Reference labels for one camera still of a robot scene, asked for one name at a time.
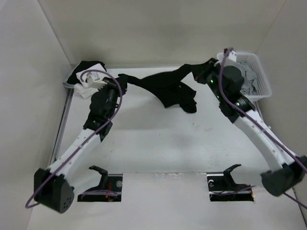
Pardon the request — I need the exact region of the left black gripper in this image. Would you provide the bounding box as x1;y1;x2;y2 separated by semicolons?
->
99;76;129;119

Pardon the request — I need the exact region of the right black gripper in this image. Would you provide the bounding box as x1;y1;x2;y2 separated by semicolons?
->
189;58;226;102

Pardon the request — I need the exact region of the black tank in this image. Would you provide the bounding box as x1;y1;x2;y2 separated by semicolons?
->
63;61;107;88
118;64;203;114

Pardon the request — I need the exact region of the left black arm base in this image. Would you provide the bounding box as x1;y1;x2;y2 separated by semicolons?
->
77;165;123;203

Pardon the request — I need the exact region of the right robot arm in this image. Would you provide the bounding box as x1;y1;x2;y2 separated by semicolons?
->
191;58;307;196

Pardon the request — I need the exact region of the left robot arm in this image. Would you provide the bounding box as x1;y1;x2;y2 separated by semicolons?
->
33;76;128;213

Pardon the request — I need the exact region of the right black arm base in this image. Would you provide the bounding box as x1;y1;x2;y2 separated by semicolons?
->
207;164;254;202

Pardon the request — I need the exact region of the upper folded white tank top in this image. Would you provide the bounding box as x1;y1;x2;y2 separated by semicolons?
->
76;64;107;88

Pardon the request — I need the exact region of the folded white tank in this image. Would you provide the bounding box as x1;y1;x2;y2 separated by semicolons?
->
76;64;107;88
74;84;98;100

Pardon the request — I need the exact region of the lower folded white tank top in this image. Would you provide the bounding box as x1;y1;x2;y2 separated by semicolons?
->
74;84;98;100

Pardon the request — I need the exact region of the folded black tank top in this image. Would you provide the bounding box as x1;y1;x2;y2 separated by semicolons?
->
63;61;107;88

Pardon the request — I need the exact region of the grey tank top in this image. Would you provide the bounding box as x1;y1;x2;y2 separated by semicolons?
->
238;63;258;96

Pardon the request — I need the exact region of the white plastic basket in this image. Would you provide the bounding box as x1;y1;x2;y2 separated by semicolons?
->
225;51;272;102

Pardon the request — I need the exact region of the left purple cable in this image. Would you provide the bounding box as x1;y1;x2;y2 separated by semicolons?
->
25;69;123;208

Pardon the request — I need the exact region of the purple cable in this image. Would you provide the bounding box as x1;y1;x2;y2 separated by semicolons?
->
218;47;307;209
25;69;123;208

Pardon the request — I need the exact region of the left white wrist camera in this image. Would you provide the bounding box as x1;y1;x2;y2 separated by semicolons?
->
86;72;107;89

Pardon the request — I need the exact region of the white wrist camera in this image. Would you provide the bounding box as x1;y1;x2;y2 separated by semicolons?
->
86;72;107;89
224;48;237;62

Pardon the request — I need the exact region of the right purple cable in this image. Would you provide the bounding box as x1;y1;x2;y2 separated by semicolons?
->
218;47;307;209

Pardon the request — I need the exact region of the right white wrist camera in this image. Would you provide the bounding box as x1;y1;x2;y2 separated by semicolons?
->
224;48;237;62

